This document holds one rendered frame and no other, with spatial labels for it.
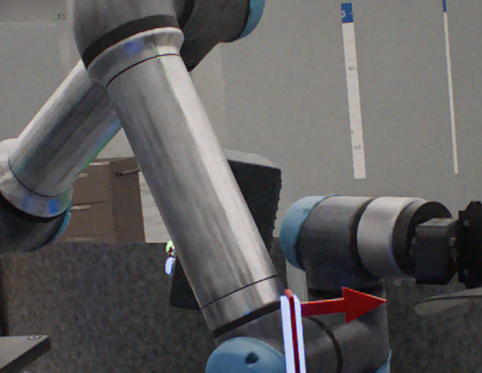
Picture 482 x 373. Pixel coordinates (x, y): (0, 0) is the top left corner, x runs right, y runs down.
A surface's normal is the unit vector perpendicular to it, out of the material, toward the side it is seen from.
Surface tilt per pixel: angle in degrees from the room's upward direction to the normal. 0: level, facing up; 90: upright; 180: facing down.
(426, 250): 85
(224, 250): 74
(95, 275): 90
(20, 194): 86
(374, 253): 102
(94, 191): 90
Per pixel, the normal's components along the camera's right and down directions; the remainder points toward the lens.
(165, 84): 0.32, -0.29
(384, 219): -0.66, -0.48
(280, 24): -0.40, 0.15
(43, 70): 0.91, -0.04
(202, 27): 0.57, 0.76
